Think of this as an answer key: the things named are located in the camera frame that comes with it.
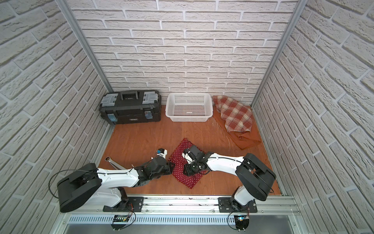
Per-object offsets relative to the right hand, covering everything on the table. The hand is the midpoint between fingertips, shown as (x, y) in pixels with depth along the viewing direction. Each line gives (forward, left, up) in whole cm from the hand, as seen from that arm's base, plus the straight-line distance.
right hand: (188, 171), depth 85 cm
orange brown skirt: (+19, -39, +1) cm, 44 cm away
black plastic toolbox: (+40, +36, +17) cm, 56 cm away
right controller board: (-26, -25, -1) cm, 37 cm away
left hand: (+4, +6, +2) cm, 8 cm away
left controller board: (-22, +36, -2) cm, 42 cm away
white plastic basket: (+53, -3, +1) cm, 53 cm away
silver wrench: (+7, +45, +1) cm, 45 cm away
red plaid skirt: (+35, -39, +6) cm, 52 cm away
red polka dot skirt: (+5, +6, +3) cm, 8 cm away
